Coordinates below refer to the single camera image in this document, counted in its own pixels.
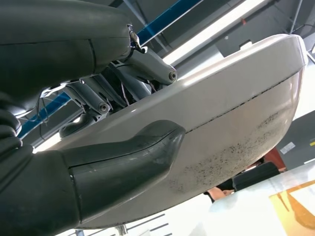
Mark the stainless steel workbench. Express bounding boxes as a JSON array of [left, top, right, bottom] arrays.
[[190, 159, 315, 236]]

